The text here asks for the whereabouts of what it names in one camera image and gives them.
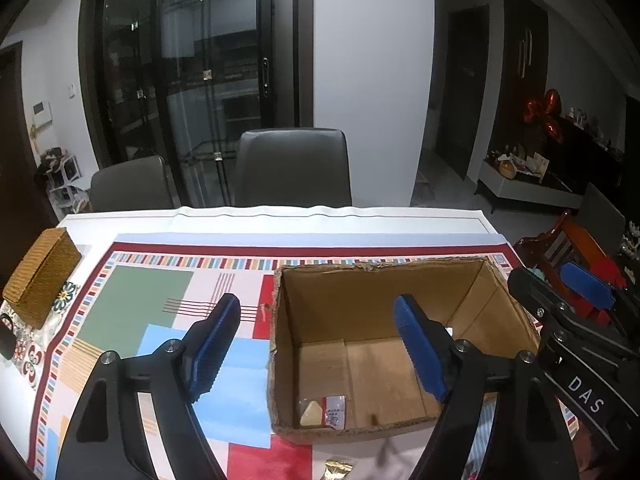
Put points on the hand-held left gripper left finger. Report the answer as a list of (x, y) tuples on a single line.
[(215, 350)]

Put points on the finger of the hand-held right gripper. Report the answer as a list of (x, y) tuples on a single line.
[(532, 287), (587, 285)]

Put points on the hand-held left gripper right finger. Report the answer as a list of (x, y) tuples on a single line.
[(420, 350)]

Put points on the brown cardboard box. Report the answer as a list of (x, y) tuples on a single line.
[(350, 300)]

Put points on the gold candy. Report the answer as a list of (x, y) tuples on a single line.
[(339, 469)]

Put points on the red cloth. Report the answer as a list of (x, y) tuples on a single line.
[(602, 270)]

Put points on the red-brown wooden chair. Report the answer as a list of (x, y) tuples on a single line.
[(545, 245)]

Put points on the flower ornament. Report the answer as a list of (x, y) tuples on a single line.
[(631, 240)]

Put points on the grey upholstered chair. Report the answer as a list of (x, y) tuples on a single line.
[(600, 215)]

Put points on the colourful patterned tablecloth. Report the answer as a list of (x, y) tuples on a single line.
[(300, 220), (150, 300)]

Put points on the white low cabinet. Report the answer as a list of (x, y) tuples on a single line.
[(520, 192)]

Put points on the small clear snack packet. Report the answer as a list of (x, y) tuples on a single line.
[(330, 412)]

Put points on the beige paper bag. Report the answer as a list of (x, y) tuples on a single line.
[(540, 167)]

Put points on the small woven basket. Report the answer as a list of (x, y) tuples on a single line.
[(506, 167)]

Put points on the black sideboard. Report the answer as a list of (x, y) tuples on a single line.
[(595, 160)]

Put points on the red heart balloons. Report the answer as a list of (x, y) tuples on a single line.
[(547, 110)]

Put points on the floral patterned mat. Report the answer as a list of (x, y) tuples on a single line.
[(35, 355)]

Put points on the grey dining chair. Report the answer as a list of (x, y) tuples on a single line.
[(130, 185)]

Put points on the woven wicker box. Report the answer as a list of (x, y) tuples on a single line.
[(40, 275)]

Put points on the dark leather dining chair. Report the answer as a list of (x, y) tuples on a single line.
[(292, 165)]

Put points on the dark interior door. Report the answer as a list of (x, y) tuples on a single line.
[(467, 95)]

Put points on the small black object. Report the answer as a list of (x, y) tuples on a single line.
[(6, 337)]

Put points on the tall dark cabinet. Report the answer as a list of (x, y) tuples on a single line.
[(522, 70)]

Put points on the white shelf rack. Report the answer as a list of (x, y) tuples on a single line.
[(60, 185)]

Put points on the glass sliding door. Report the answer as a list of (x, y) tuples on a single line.
[(200, 85)]

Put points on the brown entrance door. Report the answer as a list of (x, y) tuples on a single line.
[(15, 160)]

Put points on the white intercom wall panel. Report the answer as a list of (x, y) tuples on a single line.
[(43, 112)]

